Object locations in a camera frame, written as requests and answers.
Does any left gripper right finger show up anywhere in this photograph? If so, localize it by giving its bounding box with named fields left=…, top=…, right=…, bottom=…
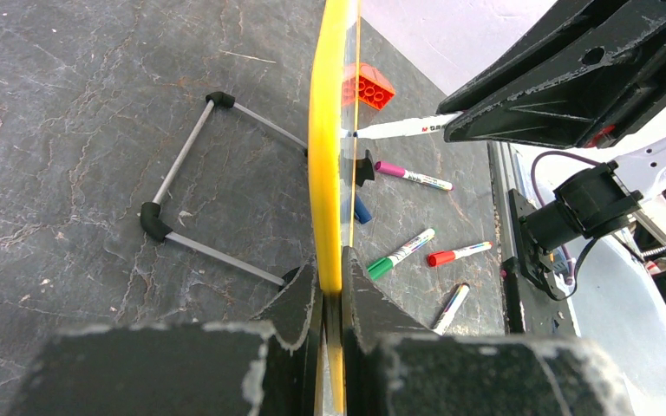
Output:
left=342, top=246, right=437, bottom=415

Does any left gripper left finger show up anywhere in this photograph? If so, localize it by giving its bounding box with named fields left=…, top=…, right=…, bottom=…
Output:
left=246, top=257, right=322, bottom=415

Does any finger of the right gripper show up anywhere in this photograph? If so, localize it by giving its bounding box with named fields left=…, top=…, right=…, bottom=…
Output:
left=444, top=42, right=666, bottom=149
left=437, top=1, right=666, bottom=114

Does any blue capped marker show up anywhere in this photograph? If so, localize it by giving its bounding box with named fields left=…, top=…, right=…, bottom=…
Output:
left=353, top=112, right=462, bottom=140

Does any blue marker cap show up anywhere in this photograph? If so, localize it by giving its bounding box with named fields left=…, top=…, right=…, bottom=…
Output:
left=354, top=195, right=373, bottom=224

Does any white whiteboard wooden frame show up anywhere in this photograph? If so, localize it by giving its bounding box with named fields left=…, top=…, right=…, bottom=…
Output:
left=304, top=1, right=361, bottom=411

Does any black capped marker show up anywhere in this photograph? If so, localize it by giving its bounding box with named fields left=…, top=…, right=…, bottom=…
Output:
left=432, top=283, right=471, bottom=335

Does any green capped marker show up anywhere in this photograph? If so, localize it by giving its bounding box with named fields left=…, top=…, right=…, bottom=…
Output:
left=368, top=228, right=435, bottom=281

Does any red capped marker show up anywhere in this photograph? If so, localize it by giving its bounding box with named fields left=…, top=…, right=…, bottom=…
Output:
left=427, top=242, right=493, bottom=267

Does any purple capped marker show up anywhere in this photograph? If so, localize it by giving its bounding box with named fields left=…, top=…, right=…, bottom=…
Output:
left=374, top=161, right=453, bottom=192

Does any orange half-round brick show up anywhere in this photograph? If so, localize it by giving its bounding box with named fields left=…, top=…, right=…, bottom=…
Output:
left=342, top=62, right=395, bottom=111

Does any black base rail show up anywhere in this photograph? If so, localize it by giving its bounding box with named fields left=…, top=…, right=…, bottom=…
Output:
left=486, top=140, right=578, bottom=337

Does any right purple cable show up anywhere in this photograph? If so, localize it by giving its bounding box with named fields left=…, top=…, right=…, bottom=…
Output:
left=530, top=150, right=601, bottom=289

